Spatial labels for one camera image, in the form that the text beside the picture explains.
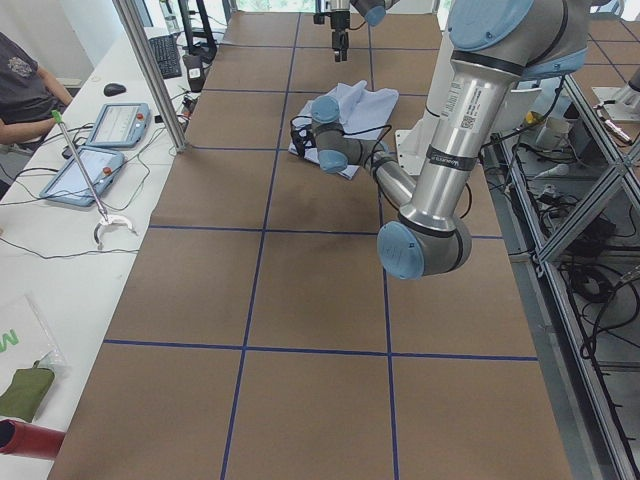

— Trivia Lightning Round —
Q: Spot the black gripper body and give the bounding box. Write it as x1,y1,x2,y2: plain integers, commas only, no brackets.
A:
313,7,350,35
290,127,316,158

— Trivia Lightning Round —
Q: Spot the light blue striped shirt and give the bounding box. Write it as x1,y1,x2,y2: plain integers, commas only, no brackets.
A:
288,80,399,180

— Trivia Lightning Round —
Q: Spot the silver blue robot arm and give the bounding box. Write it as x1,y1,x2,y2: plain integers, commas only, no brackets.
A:
291,1,591,279
313,0,396,63

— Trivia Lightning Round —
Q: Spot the black keyboard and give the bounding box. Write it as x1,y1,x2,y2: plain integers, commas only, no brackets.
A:
148,35,182,79

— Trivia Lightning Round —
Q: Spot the upper teach pendant tablet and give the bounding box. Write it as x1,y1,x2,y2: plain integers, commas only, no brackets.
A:
85,103,150,149

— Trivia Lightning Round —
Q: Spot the teach pendant tablet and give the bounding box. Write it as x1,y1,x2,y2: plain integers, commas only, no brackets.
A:
85,103,150,149
39,147,125,207

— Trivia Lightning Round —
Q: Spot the black computer mouse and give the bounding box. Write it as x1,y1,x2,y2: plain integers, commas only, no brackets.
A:
103,83,127,97

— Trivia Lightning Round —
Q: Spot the reacher grabber stick tool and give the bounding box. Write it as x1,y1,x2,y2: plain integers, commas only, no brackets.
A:
52,110,138,251

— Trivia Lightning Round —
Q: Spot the lower teach pendant tablet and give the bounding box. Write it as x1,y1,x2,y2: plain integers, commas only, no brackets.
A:
39,147,125,207

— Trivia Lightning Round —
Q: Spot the seated person dark shirt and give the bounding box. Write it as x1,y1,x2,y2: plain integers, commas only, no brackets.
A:
1,33,73,151

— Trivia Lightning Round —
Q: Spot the white plastic bag green print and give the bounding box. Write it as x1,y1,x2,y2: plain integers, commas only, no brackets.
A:
1,295,69,422

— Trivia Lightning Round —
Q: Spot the dark green object on table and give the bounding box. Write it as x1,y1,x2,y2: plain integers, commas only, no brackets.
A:
1,367,55,422

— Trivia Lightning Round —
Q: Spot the red cylinder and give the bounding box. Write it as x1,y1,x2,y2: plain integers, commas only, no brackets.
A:
1,419,65,460

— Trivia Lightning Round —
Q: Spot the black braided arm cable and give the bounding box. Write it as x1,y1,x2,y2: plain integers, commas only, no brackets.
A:
290,114,474,221

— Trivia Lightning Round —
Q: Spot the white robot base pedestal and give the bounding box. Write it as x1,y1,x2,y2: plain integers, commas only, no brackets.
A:
395,26,454,177

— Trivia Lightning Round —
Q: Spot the aluminium frame post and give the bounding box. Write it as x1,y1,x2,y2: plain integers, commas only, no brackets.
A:
112,0,187,153

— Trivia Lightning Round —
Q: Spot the aluminium frame rack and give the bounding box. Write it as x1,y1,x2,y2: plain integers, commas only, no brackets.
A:
479,49,640,480

